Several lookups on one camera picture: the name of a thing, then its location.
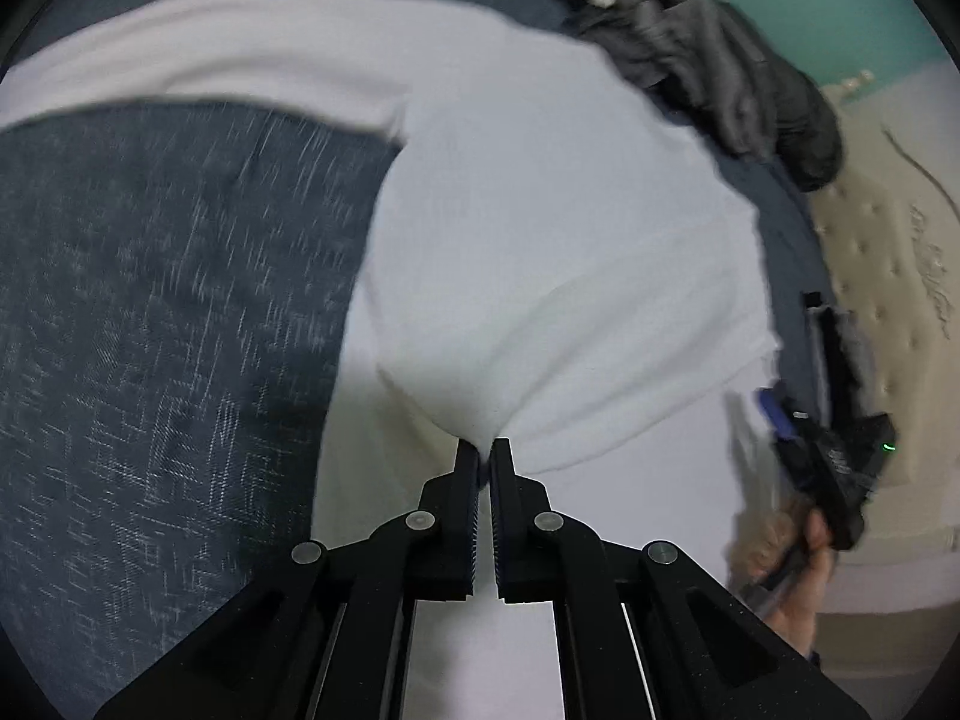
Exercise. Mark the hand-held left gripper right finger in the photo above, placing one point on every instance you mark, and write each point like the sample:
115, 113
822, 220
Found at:
501, 525

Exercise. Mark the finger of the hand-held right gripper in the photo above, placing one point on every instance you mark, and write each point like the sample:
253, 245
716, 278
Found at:
778, 420
829, 367

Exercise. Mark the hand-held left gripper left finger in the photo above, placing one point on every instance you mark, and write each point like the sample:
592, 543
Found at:
469, 525

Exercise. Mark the white t-shirt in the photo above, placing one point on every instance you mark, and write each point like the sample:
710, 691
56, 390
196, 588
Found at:
562, 240

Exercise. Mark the pile of grey clothes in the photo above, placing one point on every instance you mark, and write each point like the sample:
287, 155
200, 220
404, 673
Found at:
720, 75

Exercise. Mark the person's right hand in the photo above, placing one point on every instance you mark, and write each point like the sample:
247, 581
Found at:
802, 600

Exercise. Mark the cream tufted headboard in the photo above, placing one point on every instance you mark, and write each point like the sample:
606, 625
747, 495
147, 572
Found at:
885, 255

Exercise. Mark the dark grey rolled duvet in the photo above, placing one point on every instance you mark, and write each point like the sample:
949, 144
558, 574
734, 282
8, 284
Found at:
810, 142

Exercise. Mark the blue-grey bed sheet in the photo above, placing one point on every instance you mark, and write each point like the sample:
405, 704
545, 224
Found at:
150, 315

